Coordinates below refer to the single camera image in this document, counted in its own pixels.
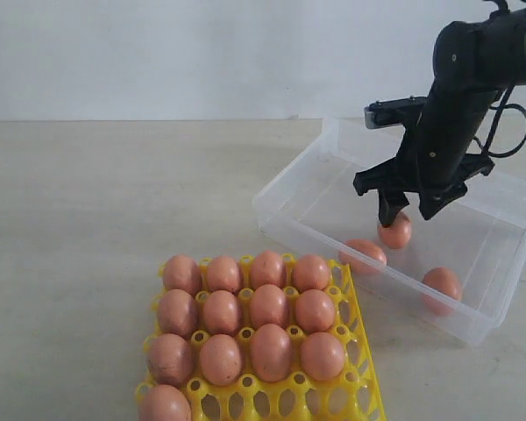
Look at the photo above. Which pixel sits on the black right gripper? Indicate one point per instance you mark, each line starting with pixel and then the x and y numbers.
pixel 432 159

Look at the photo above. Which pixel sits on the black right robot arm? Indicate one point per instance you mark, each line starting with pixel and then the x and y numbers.
pixel 482 59

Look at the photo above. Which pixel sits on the yellow plastic egg tray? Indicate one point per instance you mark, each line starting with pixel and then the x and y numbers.
pixel 353 395

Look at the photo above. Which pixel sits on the clear plastic container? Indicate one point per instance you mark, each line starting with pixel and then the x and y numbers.
pixel 457 271

